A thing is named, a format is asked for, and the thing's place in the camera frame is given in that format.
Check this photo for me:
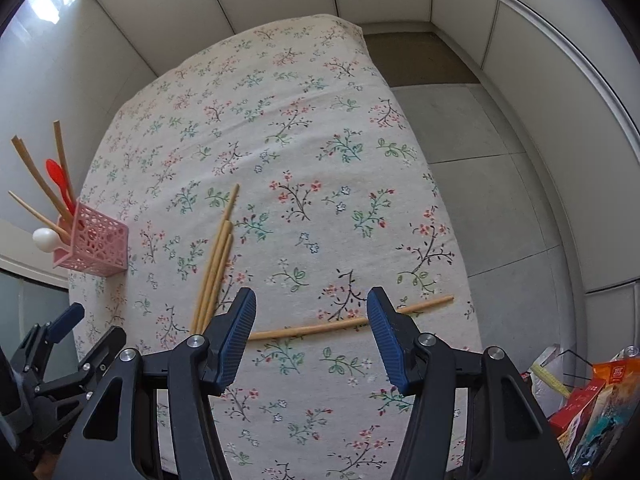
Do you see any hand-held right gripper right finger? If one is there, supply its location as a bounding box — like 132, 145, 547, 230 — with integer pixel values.
366, 286, 573, 480

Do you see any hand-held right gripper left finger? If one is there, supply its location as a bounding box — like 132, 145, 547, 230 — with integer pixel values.
60, 287, 258, 480

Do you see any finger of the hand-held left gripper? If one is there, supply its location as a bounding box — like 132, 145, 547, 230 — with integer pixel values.
32, 326, 127, 411
10, 302, 86, 376

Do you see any wooden chopstick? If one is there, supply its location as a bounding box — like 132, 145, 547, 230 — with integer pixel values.
7, 190, 72, 242
53, 120, 78, 207
190, 183, 241, 335
11, 135, 76, 223
247, 295, 455, 341
199, 232, 235, 335
194, 220, 234, 335

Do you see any white plastic spoon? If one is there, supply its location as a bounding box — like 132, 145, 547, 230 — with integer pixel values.
32, 227, 62, 254

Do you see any pink perforated utensil holder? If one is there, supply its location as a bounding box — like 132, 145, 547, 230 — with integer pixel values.
52, 201, 130, 277

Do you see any red plastic spoon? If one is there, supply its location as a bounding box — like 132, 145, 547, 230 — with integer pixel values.
46, 159, 77, 216

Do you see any white plastic bag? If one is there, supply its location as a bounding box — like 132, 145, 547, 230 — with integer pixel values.
529, 344, 567, 401

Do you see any floral tablecloth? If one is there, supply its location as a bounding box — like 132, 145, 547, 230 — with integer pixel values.
67, 14, 481, 480

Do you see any red carton box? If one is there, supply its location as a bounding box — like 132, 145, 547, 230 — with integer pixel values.
549, 377, 607, 441

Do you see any orange snack packet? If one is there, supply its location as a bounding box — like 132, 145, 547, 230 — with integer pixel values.
592, 357, 640, 386

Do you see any blue printed snack bag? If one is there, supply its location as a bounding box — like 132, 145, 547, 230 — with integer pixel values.
567, 375, 640, 477

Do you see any brown floor mat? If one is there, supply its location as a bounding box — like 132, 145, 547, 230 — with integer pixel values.
362, 32, 481, 88

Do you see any white drawer cabinet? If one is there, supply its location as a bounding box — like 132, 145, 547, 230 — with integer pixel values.
430, 0, 640, 361

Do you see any white kitchen cabinet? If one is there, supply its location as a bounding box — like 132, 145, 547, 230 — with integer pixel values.
95, 0, 433, 78

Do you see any black wire rack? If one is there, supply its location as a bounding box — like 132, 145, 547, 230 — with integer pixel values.
554, 347, 601, 396

